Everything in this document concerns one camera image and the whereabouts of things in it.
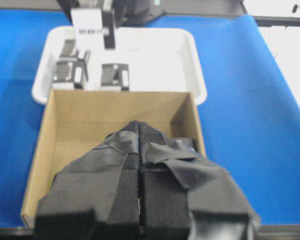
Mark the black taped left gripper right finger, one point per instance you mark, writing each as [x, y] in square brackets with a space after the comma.
[187, 196]

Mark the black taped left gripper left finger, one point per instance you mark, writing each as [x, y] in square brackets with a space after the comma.
[95, 197]

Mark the black small product box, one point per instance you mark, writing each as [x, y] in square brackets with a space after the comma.
[94, 28]

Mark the black small box carton right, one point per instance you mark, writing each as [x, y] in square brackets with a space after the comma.
[185, 143]

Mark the brown cardboard box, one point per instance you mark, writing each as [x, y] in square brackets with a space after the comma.
[75, 121]

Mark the black small box tray lower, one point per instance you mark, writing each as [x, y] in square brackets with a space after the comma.
[115, 77]

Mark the black small box tray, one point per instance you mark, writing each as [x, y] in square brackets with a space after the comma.
[115, 77]
[71, 71]

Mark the black small box tray right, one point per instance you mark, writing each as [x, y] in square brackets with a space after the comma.
[71, 71]

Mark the black small box in tray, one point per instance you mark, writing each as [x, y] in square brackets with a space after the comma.
[69, 49]

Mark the blue table cloth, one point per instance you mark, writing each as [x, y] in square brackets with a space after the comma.
[250, 120]

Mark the white plastic tray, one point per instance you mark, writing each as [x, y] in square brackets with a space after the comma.
[159, 59]

